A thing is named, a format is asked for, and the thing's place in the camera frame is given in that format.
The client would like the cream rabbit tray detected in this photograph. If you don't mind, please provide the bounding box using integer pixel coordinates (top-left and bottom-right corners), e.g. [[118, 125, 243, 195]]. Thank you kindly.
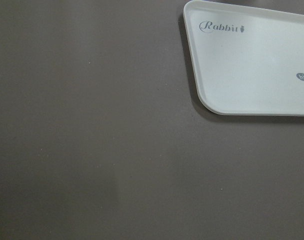
[[183, 0, 304, 117]]

